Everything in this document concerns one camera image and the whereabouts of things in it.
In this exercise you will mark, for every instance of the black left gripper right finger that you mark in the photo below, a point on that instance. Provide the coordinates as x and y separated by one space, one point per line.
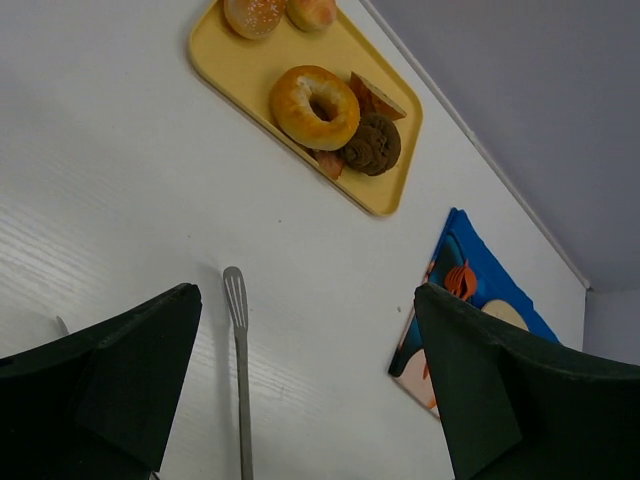
516 406

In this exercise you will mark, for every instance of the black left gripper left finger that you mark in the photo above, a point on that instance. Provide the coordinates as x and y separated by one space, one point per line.
100 403

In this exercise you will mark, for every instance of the metal slotted tongs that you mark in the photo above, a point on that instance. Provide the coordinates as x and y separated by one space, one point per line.
236 298

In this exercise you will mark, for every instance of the small round bread roll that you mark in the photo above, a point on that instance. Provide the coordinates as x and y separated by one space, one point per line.
312 15

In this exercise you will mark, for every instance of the beige round plate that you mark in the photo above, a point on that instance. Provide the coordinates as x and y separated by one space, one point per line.
504 311

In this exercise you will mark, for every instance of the blue cartoon placemat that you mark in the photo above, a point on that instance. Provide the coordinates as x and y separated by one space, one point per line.
458 243

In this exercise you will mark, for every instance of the croissant piece under bagel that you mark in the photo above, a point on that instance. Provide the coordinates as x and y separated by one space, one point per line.
330 162

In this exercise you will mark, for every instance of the toast slice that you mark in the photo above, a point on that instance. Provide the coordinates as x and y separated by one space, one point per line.
373 100

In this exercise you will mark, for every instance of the glazed bagel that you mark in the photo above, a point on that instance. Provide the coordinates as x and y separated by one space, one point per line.
315 108

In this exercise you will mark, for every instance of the sesame bun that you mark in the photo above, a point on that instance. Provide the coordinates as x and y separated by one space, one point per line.
254 19

